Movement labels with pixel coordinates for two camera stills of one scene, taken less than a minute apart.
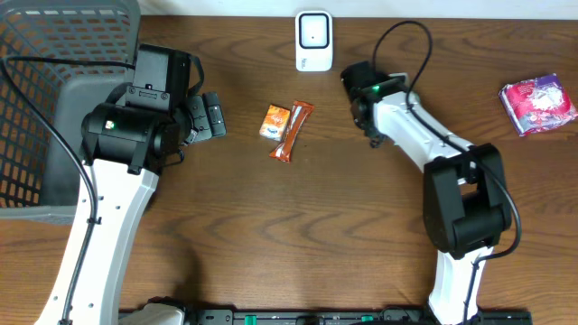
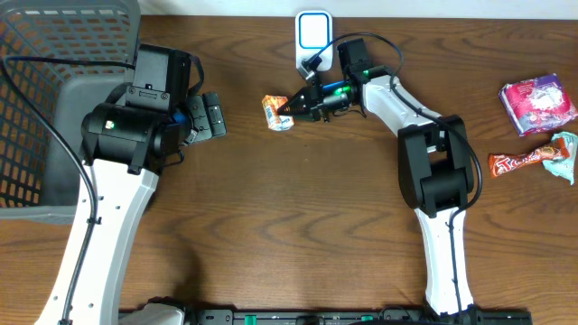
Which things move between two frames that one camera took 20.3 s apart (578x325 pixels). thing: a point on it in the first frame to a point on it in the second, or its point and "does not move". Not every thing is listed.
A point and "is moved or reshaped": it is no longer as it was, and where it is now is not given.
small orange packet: [275, 123] is moved or reshaped
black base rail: [493, 316] does not move
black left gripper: [214, 114] does not move
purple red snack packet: [537, 104] does not move
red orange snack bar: [275, 123] to [502, 163]
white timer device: [313, 41] does not move
